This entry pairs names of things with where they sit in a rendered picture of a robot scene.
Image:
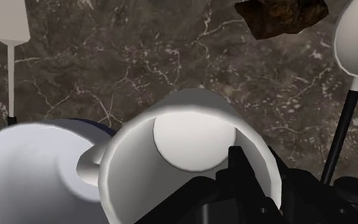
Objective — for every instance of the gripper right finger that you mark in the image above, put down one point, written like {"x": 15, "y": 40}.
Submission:
{"x": 309, "y": 198}

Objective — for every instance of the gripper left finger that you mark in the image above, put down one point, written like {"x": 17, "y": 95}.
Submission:
{"x": 239, "y": 173}

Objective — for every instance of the white mug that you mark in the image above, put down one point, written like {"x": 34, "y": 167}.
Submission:
{"x": 194, "y": 139}

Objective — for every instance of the brown rock-shaped lump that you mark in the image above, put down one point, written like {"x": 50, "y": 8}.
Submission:
{"x": 281, "y": 15}

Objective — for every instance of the white bowl with blue outside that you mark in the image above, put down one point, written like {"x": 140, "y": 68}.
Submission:
{"x": 20, "y": 173}

